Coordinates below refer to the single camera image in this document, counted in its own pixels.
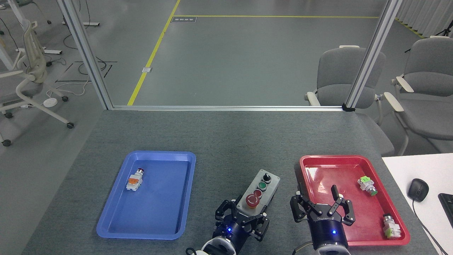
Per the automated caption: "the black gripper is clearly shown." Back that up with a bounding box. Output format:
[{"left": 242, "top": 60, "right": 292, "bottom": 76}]
[
  {"left": 289, "top": 183, "right": 356, "bottom": 250},
  {"left": 212, "top": 199, "right": 270, "bottom": 254}
]

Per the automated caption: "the grey control box with buttons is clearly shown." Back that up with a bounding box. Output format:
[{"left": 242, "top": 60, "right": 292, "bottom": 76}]
[{"left": 236, "top": 169, "right": 281, "bottom": 215}]

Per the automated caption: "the silver push button green block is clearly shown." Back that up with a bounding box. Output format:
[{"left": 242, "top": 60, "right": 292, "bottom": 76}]
[{"left": 382, "top": 214, "right": 402, "bottom": 239}]

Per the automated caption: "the red push button orange block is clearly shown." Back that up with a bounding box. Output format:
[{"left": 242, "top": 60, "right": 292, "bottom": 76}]
[{"left": 126, "top": 168, "right": 145, "bottom": 192}]

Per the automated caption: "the red plastic tray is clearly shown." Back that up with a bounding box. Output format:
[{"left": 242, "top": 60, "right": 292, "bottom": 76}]
[{"left": 299, "top": 155, "right": 411, "bottom": 247}]

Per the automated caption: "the blue plastic tray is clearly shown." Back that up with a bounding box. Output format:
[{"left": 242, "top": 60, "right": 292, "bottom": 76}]
[{"left": 96, "top": 151, "right": 197, "bottom": 240}]

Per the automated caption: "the black computer mouse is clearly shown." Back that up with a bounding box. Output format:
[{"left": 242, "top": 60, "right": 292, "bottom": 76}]
[{"left": 407, "top": 178, "right": 430, "bottom": 203}]

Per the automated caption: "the white desk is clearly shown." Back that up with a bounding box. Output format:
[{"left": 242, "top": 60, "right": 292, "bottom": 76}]
[{"left": 381, "top": 153, "right": 453, "bottom": 255}]

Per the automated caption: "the black keyboard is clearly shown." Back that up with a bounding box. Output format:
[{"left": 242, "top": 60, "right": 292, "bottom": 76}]
[{"left": 438, "top": 193, "right": 453, "bottom": 228}]

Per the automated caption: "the grey armchair beside desk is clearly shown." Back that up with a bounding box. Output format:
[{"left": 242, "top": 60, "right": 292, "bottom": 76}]
[{"left": 384, "top": 35, "right": 453, "bottom": 153}]

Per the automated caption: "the black tripod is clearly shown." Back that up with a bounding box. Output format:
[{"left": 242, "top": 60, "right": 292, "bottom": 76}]
[{"left": 404, "top": 21, "right": 453, "bottom": 53}]

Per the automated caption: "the white desk foot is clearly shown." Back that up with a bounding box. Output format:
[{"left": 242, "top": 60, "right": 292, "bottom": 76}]
[
  {"left": 16, "top": 49, "right": 63, "bottom": 55},
  {"left": 62, "top": 21, "right": 101, "bottom": 27}
]

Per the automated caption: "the white mesh office chair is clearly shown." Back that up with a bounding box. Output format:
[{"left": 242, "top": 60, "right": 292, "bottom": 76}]
[{"left": 0, "top": 19, "right": 75, "bottom": 148}]

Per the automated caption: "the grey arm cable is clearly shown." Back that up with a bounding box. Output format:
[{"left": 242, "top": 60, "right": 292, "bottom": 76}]
[{"left": 293, "top": 242, "right": 315, "bottom": 255}]

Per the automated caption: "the black mouse cable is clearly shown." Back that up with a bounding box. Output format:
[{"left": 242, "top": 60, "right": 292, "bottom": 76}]
[{"left": 412, "top": 200, "right": 448, "bottom": 255}]

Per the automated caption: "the silver frame rail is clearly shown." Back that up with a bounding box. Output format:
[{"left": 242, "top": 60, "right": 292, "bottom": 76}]
[{"left": 112, "top": 105, "right": 346, "bottom": 112}]

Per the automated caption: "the grey armchair behind post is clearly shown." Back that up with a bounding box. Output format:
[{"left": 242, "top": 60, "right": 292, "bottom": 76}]
[{"left": 305, "top": 45, "right": 395, "bottom": 157}]

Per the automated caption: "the silver frame post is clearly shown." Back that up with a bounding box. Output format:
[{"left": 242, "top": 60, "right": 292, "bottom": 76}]
[
  {"left": 342, "top": 0, "right": 403, "bottom": 112},
  {"left": 56, "top": 0, "right": 114, "bottom": 111}
]

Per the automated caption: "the white floor cable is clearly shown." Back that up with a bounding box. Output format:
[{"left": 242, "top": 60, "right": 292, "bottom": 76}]
[{"left": 46, "top": 73, "right": 93, "bottom": 100}]

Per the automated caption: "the black floor cable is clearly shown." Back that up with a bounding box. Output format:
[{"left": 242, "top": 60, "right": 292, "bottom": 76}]
[{"left": 63, "top": 0, "right": 118, "bottom": 79}]

